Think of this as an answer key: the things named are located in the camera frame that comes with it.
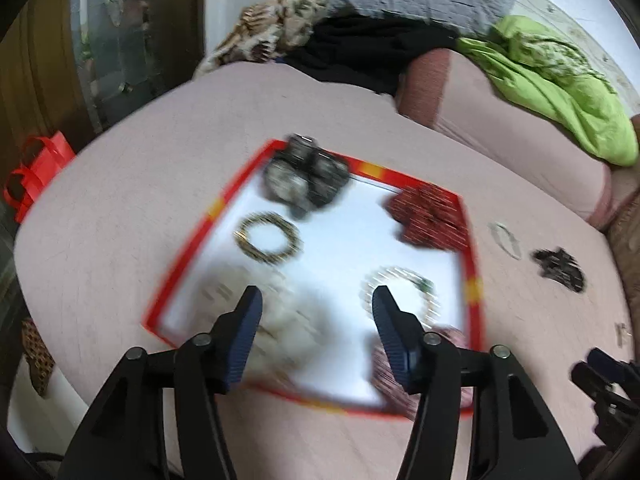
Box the red bag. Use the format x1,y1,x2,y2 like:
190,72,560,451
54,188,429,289
4,131,76,224

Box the red white-dotted scrunchie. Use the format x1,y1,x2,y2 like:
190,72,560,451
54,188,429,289
382,184,473,250

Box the wooden glass-door cabinet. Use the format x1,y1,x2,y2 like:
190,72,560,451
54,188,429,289
0,0,206,161

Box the pale green bead bracelet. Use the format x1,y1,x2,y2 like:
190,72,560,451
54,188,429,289
489,220,523,261

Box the pink bolster pillow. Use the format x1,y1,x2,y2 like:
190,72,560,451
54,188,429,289
395,49,613,233

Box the white black-dotted scrunchie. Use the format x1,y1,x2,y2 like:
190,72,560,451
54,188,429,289
197,262,331,386

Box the black thin satin scrunchie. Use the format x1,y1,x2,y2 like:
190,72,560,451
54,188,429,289
530,246,587,295

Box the black cloth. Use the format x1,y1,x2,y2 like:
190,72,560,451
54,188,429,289
282,12,461,96

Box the beige leaf-print cloth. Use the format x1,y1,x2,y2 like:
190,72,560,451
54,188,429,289
192,0,333,78

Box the red white plaid scrunchie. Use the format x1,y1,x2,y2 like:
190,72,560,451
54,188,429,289
370,325,473,421

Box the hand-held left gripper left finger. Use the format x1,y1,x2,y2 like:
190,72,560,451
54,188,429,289
59,285,264,480

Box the red cardboard box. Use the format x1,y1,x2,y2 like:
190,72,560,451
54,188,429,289
142,139,487,420

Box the lime green cloth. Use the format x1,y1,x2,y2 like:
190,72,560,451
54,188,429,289
455,14,640,167

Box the white pearl bracelet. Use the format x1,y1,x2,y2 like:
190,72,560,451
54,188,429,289
360,266,441,328

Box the grey black organza scrunchie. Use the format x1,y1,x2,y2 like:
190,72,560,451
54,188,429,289
262,134,351,220

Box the brown checked slipper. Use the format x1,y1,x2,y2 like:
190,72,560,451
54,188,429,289
20,317,57,398

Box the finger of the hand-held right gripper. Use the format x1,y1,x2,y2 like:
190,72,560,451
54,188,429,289
571,362,608,403
587,347,633,386

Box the gold black thin scrunchie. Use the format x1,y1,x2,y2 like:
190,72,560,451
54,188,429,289
234,211,305,267

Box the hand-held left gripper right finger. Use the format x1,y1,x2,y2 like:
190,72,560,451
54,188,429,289
371,285,583,480

